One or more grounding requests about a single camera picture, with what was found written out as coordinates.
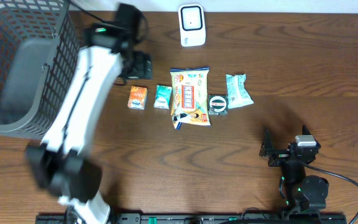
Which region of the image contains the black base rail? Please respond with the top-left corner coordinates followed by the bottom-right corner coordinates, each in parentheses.
top-left (35, 212), bottom-right (348, 224)

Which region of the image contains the orange snack packet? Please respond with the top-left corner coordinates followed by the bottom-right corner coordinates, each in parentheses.
top-left (127, 86), bottom-right (148, 110)

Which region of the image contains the green tissue packet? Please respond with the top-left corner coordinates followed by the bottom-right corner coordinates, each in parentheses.
top-left (154, 85), bottom-right (172, 110)

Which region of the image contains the white barcode scanner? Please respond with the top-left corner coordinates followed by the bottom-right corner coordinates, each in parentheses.
top-left (178, 4), bottom-right (206, 47)

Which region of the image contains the yellow snack bag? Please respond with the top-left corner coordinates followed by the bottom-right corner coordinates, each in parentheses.
top-left (170, 67), bottom-right (211, 129)

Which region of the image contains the dark grey plastic basket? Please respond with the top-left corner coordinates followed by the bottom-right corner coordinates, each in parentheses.
top-left (0, 0), bottom-right (80, 139)

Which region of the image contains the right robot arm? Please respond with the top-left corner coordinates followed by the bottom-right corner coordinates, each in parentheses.
top-left (259, 126), bottom-right (329, 220)

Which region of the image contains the light green snack packet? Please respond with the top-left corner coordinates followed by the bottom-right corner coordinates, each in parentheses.
top-left (226, 74), bottom-right (254, 109)

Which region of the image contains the black round-logo snack packet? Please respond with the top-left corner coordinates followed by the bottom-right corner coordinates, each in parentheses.
top-left (208, 95), bottom-right (228, 115)

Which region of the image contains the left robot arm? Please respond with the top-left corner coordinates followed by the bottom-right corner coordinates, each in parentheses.
top-left (25, 24), bottom-right (140, 223)

